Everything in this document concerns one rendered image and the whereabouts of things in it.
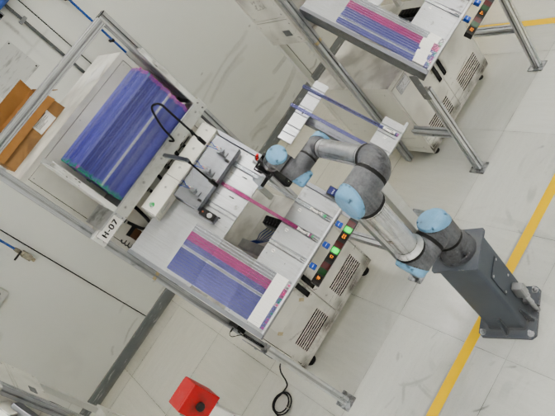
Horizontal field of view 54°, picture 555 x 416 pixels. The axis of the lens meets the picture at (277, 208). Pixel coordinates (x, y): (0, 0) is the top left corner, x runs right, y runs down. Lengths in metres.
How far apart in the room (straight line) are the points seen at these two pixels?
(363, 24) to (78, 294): 2.60
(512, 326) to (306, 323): 1.00
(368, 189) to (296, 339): 1.35
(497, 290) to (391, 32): 1.32
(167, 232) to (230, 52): 2.16
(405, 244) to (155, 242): 1.13
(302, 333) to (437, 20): 1.72
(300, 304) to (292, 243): 0.53
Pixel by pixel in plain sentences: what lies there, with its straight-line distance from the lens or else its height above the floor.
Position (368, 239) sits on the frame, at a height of 0.32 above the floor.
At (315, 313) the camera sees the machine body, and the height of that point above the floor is 0.22.
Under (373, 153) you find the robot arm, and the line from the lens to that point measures 1.80.
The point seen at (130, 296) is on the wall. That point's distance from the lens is 4.24.
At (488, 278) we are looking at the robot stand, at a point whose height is 0.43.
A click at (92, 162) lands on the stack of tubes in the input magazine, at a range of 2.35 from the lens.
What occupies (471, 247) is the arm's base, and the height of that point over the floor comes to 0.58.
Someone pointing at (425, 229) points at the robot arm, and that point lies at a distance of 2.05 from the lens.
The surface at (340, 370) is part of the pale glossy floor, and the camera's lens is 2.99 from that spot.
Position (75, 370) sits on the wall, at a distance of 4.31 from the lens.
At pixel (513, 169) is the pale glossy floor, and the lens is 3.14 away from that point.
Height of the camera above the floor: 2.27
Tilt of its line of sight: 34 degrees down
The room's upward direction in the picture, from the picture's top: 48 degrees counter-clockwise
